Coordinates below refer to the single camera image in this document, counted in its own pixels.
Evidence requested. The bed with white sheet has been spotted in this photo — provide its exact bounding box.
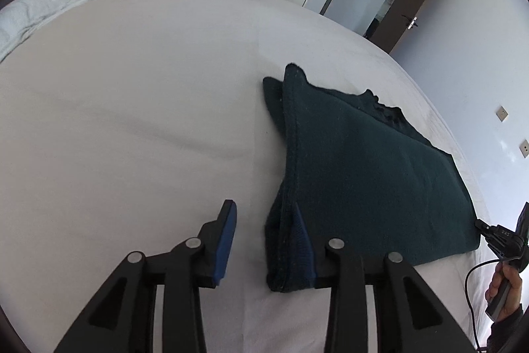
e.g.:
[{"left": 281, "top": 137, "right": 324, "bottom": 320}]
[{"left": 0, "top": 0, "right": 497, "bottom": 353}]

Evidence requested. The person's right hand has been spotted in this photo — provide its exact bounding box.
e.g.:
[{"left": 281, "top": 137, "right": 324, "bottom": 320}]
[{"left": 486, "top": 263, "right": 525, "bottom": 321}]

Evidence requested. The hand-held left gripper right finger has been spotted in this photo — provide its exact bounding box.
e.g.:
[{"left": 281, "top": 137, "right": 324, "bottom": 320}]
[{"left": 293, "top": 203, "right": 476, "bottom": 353}]

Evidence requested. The dark green knit sweater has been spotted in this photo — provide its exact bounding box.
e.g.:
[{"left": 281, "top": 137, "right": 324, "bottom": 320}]
[{"left": 263, "top": 64, "right": 481, "bottom": 293}]

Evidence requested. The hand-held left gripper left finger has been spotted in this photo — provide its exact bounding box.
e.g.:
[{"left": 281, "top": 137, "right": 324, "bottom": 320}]
[{"left": 54, "top": 199, "right": 238, "bottom": 353}]

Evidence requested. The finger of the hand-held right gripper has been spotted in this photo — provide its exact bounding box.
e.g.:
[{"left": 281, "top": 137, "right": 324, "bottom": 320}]
[{"left": 474, "top": 218, "right": 497, "bottom": 245}]

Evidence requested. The person's right forearm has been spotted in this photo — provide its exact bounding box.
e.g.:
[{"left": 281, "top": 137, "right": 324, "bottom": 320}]
[{"left": 484, "top": 302, "right": 529, "bottom": 353}]

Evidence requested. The black cable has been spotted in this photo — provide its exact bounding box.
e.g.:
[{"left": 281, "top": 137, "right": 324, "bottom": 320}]
[{"left": 465, "top": 258, "right": 503, "bottom": 353}]

